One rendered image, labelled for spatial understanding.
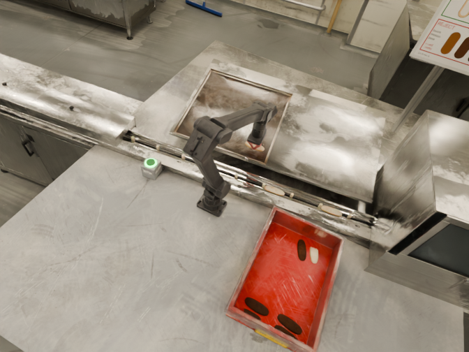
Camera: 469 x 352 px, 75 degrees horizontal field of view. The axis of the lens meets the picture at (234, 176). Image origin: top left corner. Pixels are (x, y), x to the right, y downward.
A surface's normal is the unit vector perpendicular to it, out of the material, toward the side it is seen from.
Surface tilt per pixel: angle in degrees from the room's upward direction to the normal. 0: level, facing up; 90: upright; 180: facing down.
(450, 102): 90
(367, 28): 90
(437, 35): 90
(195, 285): 0
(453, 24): 90
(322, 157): 10
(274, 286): 0
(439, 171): 0
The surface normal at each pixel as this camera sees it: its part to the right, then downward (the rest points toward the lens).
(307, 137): 0.06, -0.48
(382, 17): -0.33, 0.72
